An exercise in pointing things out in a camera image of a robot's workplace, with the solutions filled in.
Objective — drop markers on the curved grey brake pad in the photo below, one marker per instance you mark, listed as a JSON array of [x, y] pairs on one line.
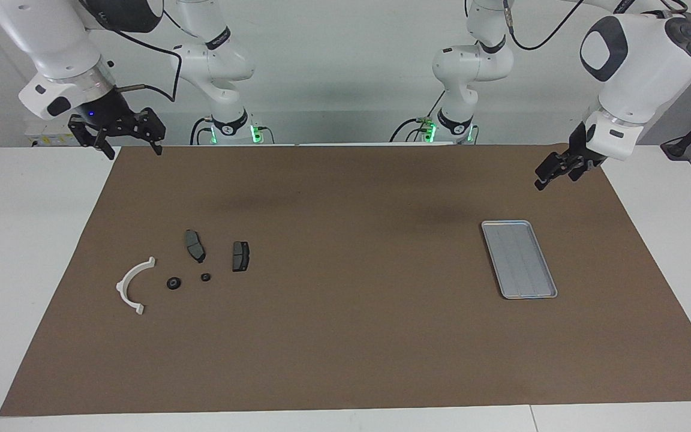
[[194, 245]]

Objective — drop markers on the large black bearing gear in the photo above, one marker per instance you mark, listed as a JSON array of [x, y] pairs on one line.
[[174, 284]]

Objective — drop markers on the white box with yellow labels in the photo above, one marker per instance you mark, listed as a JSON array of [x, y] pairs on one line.
[[51, 139]]

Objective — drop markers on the brown table mat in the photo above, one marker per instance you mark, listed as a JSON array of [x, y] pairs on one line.
[[351, 312]]

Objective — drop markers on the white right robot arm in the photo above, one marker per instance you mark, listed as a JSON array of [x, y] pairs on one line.
[[57, 42]]

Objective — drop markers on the silver metal tray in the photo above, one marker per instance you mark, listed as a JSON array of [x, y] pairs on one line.
[[519, 261]]

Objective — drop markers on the rectangular grey brake pad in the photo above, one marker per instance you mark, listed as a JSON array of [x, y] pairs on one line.
[[240, 256]]

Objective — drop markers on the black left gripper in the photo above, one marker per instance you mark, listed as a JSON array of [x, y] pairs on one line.
[[580, 147]]

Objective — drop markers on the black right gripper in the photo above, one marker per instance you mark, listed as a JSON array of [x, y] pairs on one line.
[[111, 117]]

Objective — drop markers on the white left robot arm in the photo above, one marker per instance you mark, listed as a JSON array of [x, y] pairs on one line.
[[633, 66]]

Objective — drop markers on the white curved plastic bracket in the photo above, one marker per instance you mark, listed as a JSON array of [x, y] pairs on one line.
[[120, 287]]

